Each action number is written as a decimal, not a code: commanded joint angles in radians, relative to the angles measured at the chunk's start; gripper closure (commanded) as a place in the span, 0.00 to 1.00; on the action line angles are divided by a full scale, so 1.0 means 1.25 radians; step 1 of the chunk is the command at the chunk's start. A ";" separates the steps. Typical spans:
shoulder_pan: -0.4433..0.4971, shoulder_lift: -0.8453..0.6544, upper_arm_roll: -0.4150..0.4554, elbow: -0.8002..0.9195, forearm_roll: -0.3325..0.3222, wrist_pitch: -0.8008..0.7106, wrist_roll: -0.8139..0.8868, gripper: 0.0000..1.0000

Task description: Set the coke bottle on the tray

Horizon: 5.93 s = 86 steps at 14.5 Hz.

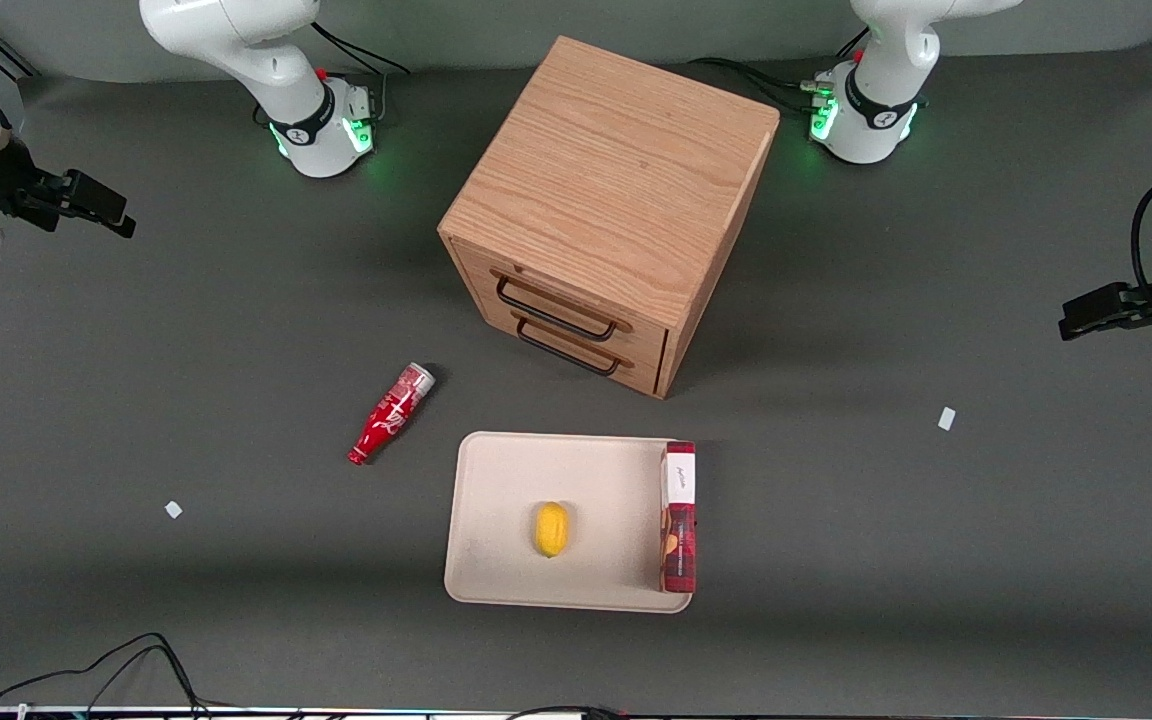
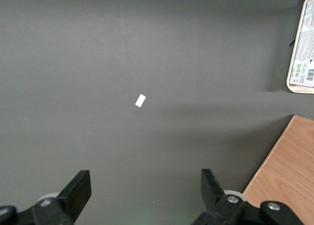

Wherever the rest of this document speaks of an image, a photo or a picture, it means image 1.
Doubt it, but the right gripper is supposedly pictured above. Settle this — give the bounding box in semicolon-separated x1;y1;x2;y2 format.
0;108;137;241

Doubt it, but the red coke bottle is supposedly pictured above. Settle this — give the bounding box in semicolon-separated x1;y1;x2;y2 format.
347;362;436;467

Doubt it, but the beige plastic tray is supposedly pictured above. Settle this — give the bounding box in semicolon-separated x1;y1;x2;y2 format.
443;431;697;614

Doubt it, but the red cookie box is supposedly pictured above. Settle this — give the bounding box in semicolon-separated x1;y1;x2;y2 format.
658;440;698;595

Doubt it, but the wooden two-drawer cabinet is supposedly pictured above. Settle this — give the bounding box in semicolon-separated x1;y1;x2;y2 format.
438;36;781;401

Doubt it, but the yellow lemon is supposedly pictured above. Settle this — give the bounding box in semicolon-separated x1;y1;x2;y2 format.
534;501;571;559

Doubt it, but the black right arm base cable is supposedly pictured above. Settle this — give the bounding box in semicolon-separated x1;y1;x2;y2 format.
311;20;413;123

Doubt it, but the black arm base cable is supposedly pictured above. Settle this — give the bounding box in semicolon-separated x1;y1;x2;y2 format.
311;20;413;123
688;56;834;117

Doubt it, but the black left arm base cable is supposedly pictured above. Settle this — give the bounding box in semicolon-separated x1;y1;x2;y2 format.
688;56;834;117

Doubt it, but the black looping table-edge cable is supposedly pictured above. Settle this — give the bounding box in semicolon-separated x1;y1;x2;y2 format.
0;631;213;719

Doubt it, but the black drawer handle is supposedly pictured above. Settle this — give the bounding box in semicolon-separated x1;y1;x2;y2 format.
494;271;620;343
514;318;626;379

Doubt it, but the black short table-edge cable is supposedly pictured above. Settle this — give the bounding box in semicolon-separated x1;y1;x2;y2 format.
504;704;629;720

